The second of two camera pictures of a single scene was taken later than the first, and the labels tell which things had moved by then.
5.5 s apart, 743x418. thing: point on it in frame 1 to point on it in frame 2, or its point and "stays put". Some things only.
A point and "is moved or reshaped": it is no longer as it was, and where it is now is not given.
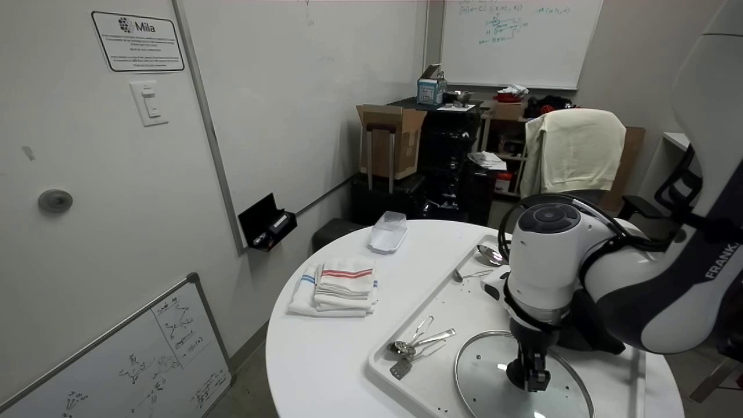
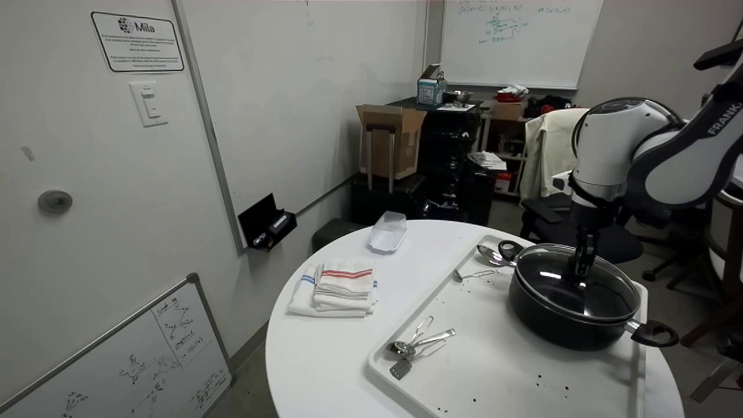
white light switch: x=149 y=103 stays put
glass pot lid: x=484 y=388 is moved or reshaped
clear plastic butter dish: x=389 y=234 stays put
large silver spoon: x=489 y=256 stays put
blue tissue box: x=430 y=90 stays put
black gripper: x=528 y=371 to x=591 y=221
